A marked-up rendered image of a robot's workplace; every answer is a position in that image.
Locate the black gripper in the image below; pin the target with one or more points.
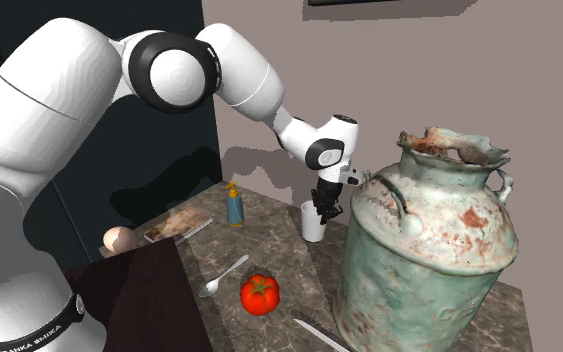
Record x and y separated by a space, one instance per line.
328 187

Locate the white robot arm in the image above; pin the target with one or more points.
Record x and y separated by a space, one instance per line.
42 122

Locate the white cup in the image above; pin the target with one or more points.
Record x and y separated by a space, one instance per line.
312 229

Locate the blue bottle with yellow pump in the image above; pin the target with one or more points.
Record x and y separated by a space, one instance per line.
235 209

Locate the red tomato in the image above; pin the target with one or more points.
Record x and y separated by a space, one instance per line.
260 294

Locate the large rusty green milk can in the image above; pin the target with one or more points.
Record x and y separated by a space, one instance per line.
422 273

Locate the silver spoon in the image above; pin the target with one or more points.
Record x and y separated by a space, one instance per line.
222 277

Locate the silver knife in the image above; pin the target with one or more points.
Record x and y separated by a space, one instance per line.
321 336

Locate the brown book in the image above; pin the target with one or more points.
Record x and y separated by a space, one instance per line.
178 225

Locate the dark tall cabinet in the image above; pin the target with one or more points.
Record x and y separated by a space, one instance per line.
159 161

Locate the beige egg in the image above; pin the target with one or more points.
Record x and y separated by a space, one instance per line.
118 239

